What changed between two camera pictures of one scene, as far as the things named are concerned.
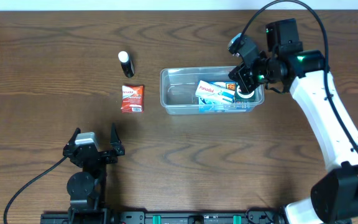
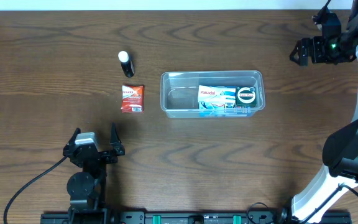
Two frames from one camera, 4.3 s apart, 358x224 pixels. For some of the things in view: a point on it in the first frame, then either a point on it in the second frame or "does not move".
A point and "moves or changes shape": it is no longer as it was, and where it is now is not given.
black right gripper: [247, 76] -> [305, 50]
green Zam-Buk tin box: [240, 96] does not move
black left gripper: [117, 148] does not move
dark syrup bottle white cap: [126, 64] does not move
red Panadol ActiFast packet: [132, 101] does not move
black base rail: [165, 217] does not move
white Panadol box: [209, 93] moves or changes shape
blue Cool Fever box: [209, 105] -> [240, 111]
